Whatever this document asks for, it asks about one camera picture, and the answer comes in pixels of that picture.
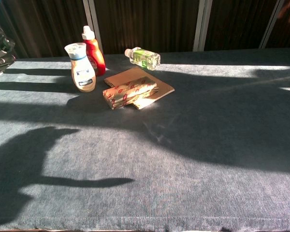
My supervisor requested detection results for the grey table cloth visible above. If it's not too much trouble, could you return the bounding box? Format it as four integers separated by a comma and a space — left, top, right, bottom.
0, 47, 290, 232

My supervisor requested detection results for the white frame post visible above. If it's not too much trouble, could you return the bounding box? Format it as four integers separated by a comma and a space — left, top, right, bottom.
259, 0, 287, 49
83, 0, 104, 55
192, 0, 216, 52

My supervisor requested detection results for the clear plastic bottle green label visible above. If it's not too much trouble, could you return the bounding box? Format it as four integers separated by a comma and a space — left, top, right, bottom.
124, 46, 161, 71

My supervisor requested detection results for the black bag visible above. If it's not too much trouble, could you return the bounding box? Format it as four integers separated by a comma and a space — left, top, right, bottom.
0, 11, 16, 74

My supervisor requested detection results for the red ketchup squeeze bottle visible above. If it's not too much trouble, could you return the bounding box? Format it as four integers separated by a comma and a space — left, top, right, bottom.
81, 25, 106, 77

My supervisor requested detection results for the brown spiral notebook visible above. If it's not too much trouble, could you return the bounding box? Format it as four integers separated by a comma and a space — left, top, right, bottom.
103, 66, 175, 110

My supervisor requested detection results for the folded paper packet red print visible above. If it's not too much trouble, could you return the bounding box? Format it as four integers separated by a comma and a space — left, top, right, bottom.
102, 76, 159, 110

